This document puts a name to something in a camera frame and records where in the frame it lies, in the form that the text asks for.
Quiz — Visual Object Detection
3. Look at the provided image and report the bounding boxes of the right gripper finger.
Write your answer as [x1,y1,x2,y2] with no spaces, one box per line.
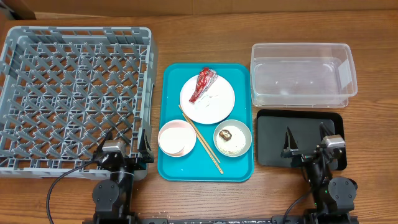
[319,122,334,140]
[284,127,298,151]

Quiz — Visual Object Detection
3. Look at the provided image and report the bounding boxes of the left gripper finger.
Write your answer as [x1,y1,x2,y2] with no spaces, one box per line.
[138,129,154,159]
[95,131,113,156]

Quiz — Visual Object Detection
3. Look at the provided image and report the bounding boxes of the pink shallow bowl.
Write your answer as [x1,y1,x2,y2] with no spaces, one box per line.
[158,119,197,157]

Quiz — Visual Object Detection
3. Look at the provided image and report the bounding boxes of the wooden chopstick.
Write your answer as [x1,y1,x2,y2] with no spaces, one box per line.
[178,105,221,164]
[182,113,224,175]

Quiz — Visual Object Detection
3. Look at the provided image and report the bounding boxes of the grey bowl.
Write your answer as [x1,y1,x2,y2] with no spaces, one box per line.
[213,119,252,157]

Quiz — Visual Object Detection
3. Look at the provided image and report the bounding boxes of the brown food chunk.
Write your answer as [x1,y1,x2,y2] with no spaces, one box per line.
[218,129,232,141]

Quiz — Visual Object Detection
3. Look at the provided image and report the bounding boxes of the white round plate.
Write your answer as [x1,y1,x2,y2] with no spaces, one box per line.
[180,75,235,124]

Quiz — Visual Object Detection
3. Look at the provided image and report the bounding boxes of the red foil snack wrapper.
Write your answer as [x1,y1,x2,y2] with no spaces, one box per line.
[189,67,218,104]

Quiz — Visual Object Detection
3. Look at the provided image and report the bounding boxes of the white rice pile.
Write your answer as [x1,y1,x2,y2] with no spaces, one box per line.
[216,126,246,156]

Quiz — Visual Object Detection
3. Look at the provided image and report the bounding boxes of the white paper napkin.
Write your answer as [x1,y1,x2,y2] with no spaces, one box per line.
[193,93,219,109]

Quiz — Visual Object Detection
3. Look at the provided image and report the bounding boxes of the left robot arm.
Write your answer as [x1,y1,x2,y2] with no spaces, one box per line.
[92,131,154,223]

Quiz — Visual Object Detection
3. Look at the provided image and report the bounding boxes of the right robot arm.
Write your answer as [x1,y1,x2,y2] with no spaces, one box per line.
[281,123,358,223]

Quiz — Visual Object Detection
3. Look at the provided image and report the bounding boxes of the black food waste tray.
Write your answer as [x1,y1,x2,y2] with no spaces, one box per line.
[256,109,345,168]

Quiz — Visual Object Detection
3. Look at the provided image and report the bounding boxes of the grey plastic dishwasher rack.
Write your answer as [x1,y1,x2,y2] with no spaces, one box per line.
[1,26,158,179]

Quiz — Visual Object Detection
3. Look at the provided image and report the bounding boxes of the clear plastic waste bin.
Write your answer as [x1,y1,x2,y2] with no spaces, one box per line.
[250,43,358,108]

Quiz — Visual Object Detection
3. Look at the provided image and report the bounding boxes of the teal plastic serving tray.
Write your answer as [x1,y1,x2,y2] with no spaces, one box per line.
[157,63,254,182]

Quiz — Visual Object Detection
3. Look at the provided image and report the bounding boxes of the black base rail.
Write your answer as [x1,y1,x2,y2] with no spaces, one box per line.
[82,216,359,224]

